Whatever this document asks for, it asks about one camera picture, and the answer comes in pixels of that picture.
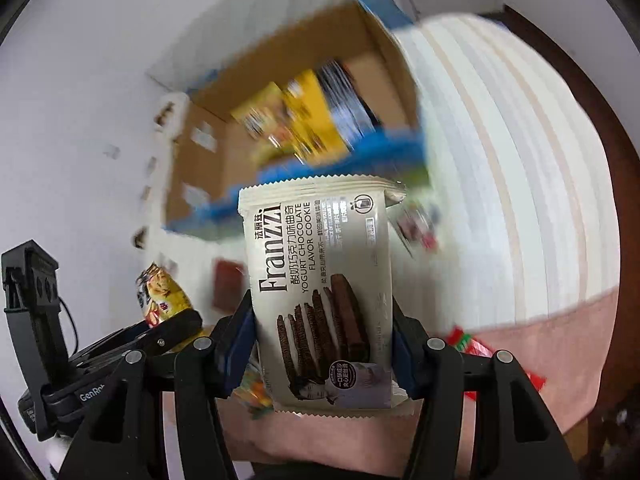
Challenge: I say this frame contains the multicoloured candy packet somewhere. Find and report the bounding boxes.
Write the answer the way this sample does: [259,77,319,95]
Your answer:
[235,360,276,418]

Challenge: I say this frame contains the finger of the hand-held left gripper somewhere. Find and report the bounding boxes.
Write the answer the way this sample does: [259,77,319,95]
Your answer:
[80,310,203,367]

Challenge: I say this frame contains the white printed bedsheet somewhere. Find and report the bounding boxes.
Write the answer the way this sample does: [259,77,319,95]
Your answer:
[0,35,251,476]

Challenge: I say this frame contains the pile of colourful snack packets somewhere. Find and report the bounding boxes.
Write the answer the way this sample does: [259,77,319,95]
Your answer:
[232,60,381,166]

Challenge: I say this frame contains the pink blanket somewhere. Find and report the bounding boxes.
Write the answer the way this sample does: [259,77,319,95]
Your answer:
[200,285,621,480]

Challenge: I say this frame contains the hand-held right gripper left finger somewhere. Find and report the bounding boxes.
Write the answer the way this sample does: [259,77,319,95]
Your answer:
[60,290,261,480]

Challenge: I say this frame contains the cardboard box with blue rim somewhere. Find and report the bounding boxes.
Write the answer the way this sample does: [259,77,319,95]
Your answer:
[162,0,433,241]

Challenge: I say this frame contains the white striped blanket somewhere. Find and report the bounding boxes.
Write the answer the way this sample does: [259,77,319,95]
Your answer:
[395,15,621,326]

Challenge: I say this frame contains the plain red snack packet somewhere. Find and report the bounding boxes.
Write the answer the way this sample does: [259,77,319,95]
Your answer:
[465,370,547,403]

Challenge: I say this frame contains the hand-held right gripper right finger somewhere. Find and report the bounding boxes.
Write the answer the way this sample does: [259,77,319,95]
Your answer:
[390,297,581,480]

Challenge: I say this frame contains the dark red snack packet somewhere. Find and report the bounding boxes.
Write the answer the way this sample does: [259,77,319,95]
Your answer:
[212,260,248,311]

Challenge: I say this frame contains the yellow snack packet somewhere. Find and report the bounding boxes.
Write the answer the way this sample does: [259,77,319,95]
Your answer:
[135,262,201,352]

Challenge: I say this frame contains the red and green snack packet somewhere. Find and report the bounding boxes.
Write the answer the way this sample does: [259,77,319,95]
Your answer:
[445,327,493,358]

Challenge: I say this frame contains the cream chocolate cookie packet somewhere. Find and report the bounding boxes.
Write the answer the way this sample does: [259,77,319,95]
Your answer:
[237,172,411,418]

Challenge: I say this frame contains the black cable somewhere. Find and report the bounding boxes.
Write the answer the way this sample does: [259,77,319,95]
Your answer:
[59,297,80,353]

